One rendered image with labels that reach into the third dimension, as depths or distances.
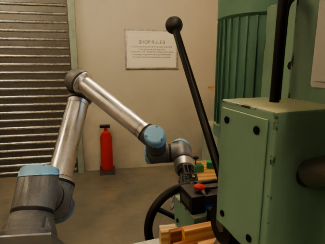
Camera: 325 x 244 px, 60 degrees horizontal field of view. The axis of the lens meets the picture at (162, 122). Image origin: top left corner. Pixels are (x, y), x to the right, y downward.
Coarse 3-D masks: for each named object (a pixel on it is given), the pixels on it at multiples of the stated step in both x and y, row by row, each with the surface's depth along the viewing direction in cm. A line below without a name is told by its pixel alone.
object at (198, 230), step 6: (210, 222) 66; (186, 228) 63; (192, 228) 63; (198, 228) 63; (204, 228) 64; (210, 228) 64; (186, 234) 62; (192, 234) 63; (198, 234) 64; (204, 234) 64; (210, 234) 65
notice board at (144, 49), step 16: (128, 32) 327; (144, 32) 331; (160, 32) 334; (128, 48) 331; (144, 48) 334; (160, 48) 338; (176, 48) 342; (128, 64) 335; (144, 64) 338; (160, 64) 342; (176, 64) 346
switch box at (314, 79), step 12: (324, 0) 21; (324, 12) 21; (324, 24) 21; (324, 36) 21; (324, 48) 21; (324, 60) 21; (312, 72) 22; (324, 72) 21; (312, 84) 22; (324, 84) 21
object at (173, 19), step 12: (168, 24) 55; (180, 24) 55; (180, 36) 54; (180, 48) 53; (192, 72) 51; (192, 84) 49; (192, 96) 49; (204, 108) 48; (204, 120) 46; (204, 132) 46; (216, 156) 43; (216, 168) 43; (216, 204) 40; (216, 216) 40; (216, 228) 40; (228, 240) 37
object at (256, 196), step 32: (224, 128) 31; (256, 128) 25; (288, 128) 24; (320, 128) 25; (224, 160) 31; (256, 160) 26; (288, 160) 25; (224, 192) 32; (256, 192) 26; (288, 192) 26; (320, 192) 27; (224, 224) 33; (256, 224) 27; (288, 224) 26; (320, 224) 28
